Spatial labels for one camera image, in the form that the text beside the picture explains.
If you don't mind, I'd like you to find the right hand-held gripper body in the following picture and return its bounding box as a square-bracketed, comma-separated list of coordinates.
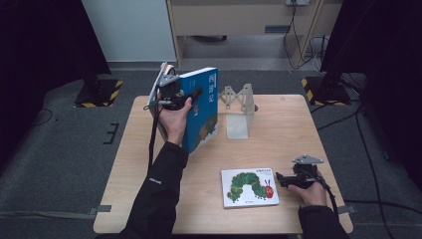
[292, 154, 324, 189]

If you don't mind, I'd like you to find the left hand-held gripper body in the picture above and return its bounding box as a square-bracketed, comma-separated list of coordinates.
[156, 74, 187, 112]

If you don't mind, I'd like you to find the thick blue book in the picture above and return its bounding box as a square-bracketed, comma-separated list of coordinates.
[178, 67, 220, 154]

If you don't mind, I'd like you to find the portrait cover magazine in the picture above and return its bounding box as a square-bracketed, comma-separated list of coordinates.
[147, 62, 177, 111]

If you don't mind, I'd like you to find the white caterpillar picture book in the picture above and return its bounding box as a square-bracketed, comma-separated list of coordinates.
[220, 167, 281, 209]

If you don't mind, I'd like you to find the expandable metal bookend rack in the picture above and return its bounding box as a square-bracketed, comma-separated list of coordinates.
[218, 83, 257, 140]

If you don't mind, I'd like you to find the person's right hand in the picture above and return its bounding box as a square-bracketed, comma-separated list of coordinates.
[288, 180, 327, 207]

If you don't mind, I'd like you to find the person's left hand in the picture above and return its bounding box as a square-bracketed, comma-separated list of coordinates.
[158, 99, 193, 147]

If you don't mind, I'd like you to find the grey tape piece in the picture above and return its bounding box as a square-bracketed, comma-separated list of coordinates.
[337, 204, 356, 215]
[89, 204, 112, 215]

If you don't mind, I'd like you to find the black floor tape mark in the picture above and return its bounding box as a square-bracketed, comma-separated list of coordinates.
[103, 122, 120, 145]

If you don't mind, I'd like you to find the hazard striped stand base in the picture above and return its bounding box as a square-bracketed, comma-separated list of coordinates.
[301, 75, 352, 108]
[73, 78, 123, 109]

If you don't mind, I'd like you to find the white cabinet panel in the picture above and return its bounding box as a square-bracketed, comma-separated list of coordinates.
[80, 0, 177, 63]

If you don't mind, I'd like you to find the light wooden desk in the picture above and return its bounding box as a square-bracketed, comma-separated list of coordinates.
[165, 0, 344, 68]

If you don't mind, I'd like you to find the dark curtain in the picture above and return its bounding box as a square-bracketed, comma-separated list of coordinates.
[0, 0, 111, 167]
[319, 0, 422, 182]

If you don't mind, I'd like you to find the long grey tape strip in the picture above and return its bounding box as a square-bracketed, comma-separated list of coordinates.
[0, 210, 98, 221]

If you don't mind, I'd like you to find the right hand-held gripper black cable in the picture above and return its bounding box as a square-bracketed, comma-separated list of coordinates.
[310, 171, 340, 217]

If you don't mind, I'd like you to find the hand-held gripper black cable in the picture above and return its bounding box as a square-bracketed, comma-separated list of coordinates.
[142, 102, 164, 174]
[310, 171, 340, 217]

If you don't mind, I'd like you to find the left hand-held gripper black cable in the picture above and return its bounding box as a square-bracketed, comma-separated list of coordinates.
[142, 102, 164, 174]

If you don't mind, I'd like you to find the long black floor cable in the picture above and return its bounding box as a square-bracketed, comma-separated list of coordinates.
[354, 109, 387, 239]

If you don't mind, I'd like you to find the thin black floor cable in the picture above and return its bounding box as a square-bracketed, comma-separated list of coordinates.
[33, 108, 54, 127]

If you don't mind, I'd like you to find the tangle of thin cables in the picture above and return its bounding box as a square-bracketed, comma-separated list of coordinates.
[303, 35, 331, 73]

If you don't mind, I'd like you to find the black power cable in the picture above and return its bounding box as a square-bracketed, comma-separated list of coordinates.
[283, 3, 308, 70]

